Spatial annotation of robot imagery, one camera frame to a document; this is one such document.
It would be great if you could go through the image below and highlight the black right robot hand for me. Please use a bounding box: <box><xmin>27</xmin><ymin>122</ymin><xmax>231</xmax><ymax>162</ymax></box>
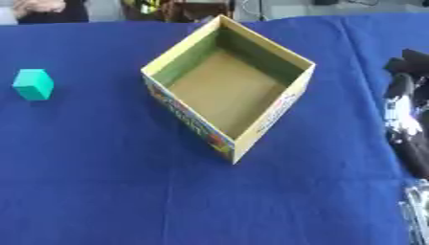
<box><xmin>382</xmin><ymin>48</ymin><xmax>429</xmax><ymax>180</ymax></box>

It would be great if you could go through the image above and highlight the open cardboard box green inside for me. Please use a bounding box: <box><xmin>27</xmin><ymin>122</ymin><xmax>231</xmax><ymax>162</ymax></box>
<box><xmin>139</xmin><ymin>14</ymin><xmax>317</xmax><ymax>166</ymax></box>

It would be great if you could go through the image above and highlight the person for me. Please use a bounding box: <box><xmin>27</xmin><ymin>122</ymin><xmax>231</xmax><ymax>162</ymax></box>
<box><xmin>0</xmin><ymin>0</ymin><xmax>91</xmax><ymax>26</ymax></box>

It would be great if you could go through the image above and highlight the teal cube block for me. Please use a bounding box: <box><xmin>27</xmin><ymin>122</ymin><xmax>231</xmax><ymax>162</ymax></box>
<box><xmin>11</xmin><ymin>68</ymin><xmax>56</xmax><ymax>101</ymax></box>

